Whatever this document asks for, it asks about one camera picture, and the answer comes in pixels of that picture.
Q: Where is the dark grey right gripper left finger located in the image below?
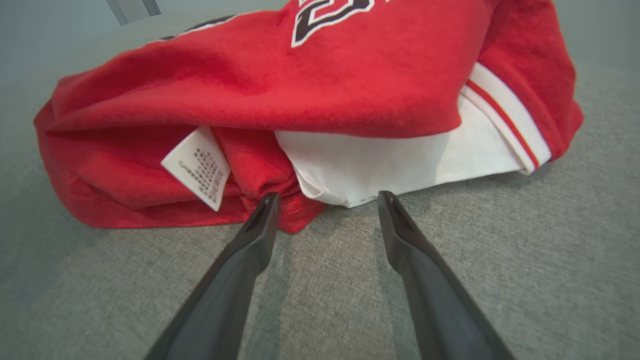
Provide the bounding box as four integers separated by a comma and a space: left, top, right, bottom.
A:
144, 192, 282, 360

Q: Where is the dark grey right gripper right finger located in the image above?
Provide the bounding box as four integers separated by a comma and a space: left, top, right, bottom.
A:
377, 190, 517, 360

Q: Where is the red jersey with white sleeves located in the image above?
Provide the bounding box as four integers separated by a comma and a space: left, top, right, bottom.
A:
33, 0, 585, 235

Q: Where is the grey fabric sofa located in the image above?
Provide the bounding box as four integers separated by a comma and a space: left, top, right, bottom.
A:
0, 10, 640, 360

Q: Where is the grey metal partition post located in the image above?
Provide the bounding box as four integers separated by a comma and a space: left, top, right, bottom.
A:
105, 0, 162, 26

